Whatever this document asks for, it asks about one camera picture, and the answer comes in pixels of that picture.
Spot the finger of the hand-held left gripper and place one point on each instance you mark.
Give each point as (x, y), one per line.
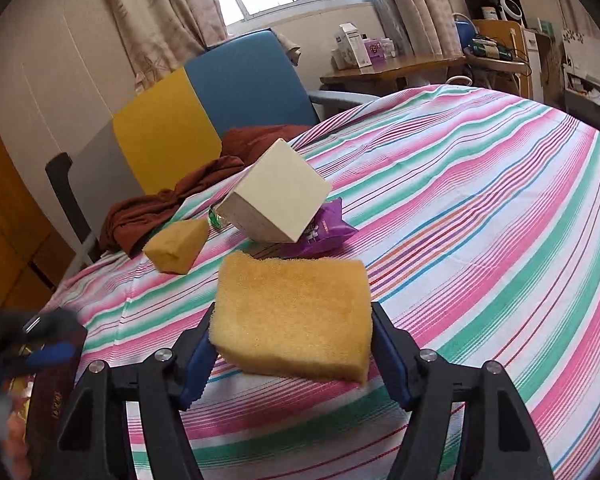
(55, 353)
(50, 322)

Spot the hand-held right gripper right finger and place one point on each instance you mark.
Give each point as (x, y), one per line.
(395, 367)

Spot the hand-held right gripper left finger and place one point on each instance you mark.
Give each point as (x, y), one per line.
(200, 367)

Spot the yellow sponge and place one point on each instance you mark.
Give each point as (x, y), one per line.
(290, 310)
(175, 245)

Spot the orange wooden wardrobe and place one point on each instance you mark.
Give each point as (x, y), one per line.
(0, 210)

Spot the rust brown cloth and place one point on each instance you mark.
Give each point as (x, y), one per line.
(145, 210)

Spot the green foil snack packet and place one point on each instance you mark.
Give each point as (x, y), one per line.
(215, 217)

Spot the purple snack packet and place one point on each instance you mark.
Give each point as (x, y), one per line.
(325, 234)

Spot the plain cardboard box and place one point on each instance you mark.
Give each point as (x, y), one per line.
(275, 200)

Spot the blue yellow grey chair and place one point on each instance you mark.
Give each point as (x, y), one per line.
(160, 130)

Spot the wooden desk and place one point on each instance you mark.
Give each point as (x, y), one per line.
(395, 67)

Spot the purple small box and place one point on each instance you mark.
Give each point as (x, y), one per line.
(375, 50)

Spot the white tall carton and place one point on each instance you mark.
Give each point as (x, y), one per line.
(352, 45)

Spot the floral beige curtain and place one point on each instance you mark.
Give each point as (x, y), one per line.
(160, 15)
(420, 5)

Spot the wooden shelf cabinet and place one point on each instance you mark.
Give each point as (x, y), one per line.
(500, 45)

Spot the white leaf print cabinet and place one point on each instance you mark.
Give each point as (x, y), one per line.
(582, 65)

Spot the white round fan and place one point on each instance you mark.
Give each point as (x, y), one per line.
(510, 10)

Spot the grey metal frame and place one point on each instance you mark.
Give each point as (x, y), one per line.
(340, 100)

